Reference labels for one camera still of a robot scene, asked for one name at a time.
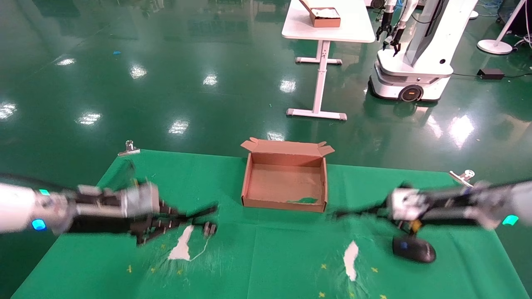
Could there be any white table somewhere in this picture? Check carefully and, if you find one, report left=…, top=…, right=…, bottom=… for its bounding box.
left=282, top=0, right=376, bottom=121

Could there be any black wired computer mouse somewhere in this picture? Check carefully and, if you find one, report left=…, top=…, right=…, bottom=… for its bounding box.
left=392, top=225, right=436, bottom=264

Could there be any cardboard box with white contents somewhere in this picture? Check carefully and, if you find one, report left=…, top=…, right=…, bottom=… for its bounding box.
left=299, top=0, right=342, bottom=28

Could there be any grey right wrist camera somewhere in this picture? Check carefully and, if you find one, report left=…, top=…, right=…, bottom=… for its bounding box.
left=390, top=186, right=433, bottom=221

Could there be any open brown cardboard box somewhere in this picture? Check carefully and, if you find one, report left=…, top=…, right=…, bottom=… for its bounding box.
left=241, top=137, right=336, bottom=213

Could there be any blue cable bundle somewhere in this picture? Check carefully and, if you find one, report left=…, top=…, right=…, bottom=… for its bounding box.
left=477, top=0, right=504, bottom=17

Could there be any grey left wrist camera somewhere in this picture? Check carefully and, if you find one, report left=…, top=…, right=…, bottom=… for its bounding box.
left=77, top=182, right=161, bottom=219

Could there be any white floor stand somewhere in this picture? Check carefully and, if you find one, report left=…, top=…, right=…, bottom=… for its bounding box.
left=477, top=0, right=529, bottom=55

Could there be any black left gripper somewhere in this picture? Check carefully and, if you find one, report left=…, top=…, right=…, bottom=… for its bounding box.
left=69, top=202, right=219, bottom=246

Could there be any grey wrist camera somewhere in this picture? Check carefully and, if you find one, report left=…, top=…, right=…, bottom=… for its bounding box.
left=77, top=182, right=161, bottom=219
left=390, top=186, right=433, bottom=221

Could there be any silver binder clip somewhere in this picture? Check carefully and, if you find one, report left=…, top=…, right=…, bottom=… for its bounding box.
left=448, top=169, right=477, bottom=189
left=117, top=140, right=141, bottom=157

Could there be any green table cloth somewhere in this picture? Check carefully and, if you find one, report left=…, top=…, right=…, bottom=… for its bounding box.
left=10, top=149, right=529, bottom=299

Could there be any thin black floor cable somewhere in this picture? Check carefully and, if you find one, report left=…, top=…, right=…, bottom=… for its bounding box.
left=452, top=72, right=532, bottom=79

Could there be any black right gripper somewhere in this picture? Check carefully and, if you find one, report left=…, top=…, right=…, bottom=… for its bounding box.
left=332, top=192, right=479, bottom=235

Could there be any black power adapter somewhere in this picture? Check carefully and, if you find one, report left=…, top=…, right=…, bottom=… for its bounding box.
left=477, top=68, right=505, bottom=81

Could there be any white wheeled robot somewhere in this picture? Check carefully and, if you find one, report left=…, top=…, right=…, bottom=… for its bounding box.
left=369, top=0, right=479, bottom=103

